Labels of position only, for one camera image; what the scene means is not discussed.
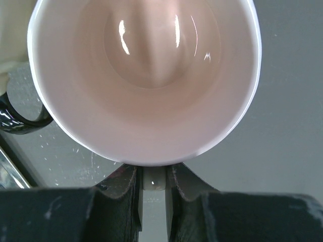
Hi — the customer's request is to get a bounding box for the cream ceramic mug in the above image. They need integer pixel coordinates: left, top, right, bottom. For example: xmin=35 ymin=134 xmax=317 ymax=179
xmin=1 ymin=0 xmax=36 ymax=95

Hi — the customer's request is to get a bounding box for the pink ceramic mug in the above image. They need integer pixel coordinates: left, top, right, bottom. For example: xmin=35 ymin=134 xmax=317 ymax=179
xmin=27 ymin=1 xmax=262 ymax=167

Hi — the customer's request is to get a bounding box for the purple ceramic mug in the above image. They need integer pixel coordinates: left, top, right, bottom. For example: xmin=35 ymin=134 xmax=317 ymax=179
xmin=1 ymin=92 xmax=53 ymax=135

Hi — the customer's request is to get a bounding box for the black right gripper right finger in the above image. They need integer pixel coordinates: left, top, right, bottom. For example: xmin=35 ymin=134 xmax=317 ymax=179
xmin=165 ymin=163 xmax=322 ymax=241

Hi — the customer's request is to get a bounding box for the silver metal tray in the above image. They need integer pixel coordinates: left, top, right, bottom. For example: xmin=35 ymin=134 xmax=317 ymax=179
xmin=1 ymin=132 xmax=46 ymax=187

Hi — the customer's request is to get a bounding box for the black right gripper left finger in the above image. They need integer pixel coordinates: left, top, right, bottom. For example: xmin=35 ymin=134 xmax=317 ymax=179
xmin=1 ymin=164 xmax=142 ymax=241

